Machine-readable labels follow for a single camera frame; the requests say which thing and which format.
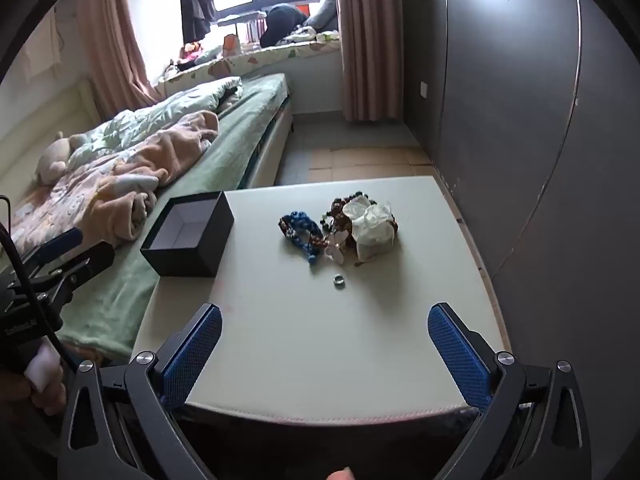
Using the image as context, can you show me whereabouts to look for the cardboard floor sheets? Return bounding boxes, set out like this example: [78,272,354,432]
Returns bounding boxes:
[300,146,436,183]

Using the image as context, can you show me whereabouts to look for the person's left hand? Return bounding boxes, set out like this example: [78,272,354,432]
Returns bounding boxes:
[0,347,68,417]

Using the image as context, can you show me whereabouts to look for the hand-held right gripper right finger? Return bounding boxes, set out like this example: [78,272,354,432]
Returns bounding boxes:
[426,303,593,480]

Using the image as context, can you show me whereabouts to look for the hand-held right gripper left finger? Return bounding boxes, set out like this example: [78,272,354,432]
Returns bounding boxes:
[57,303,223,480]

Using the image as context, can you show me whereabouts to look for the bed with green sheet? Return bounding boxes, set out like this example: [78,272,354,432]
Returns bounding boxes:
[0,72,293,361]

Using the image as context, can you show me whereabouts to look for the pink curtain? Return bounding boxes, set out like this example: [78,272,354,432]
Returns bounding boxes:
[75,0,161,111]
[334,0,405,122]

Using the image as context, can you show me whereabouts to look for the white butterfly ornament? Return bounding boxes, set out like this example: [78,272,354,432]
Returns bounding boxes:
[322,230,353,265]

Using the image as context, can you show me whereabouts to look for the grey pillow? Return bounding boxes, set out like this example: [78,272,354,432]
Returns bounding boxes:
[305,0,338,33]

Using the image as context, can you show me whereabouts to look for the pink fleece blanket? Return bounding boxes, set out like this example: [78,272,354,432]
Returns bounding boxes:
[10,110,221,251]

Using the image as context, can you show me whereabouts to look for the black bag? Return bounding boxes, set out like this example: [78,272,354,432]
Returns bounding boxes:
[260,4,311,48]

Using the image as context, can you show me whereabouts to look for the beige plush toy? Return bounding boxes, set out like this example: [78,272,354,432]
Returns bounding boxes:
[34,132,78,186]

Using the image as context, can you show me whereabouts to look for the cream headboard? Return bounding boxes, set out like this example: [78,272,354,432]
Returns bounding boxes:
[0,77,98,181]

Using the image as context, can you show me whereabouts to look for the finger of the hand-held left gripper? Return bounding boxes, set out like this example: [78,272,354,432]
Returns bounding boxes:
[30,241,117,311]
[20,226,84,273]

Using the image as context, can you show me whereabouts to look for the black jewelry box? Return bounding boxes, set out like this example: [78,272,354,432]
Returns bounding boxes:
[140,191,235,278]

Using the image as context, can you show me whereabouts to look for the patterned window seat cushion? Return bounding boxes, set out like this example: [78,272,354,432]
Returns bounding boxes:
[160,35,343,86]

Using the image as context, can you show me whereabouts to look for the brown bead bracelet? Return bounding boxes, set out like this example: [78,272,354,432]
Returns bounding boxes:
[320,191,400,251]

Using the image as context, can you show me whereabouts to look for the blue braided bracelet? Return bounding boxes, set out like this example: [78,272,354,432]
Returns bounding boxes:
[279,211,325,267]

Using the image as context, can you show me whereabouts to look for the black cable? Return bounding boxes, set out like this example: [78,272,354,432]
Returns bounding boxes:
[0,194,81,376]

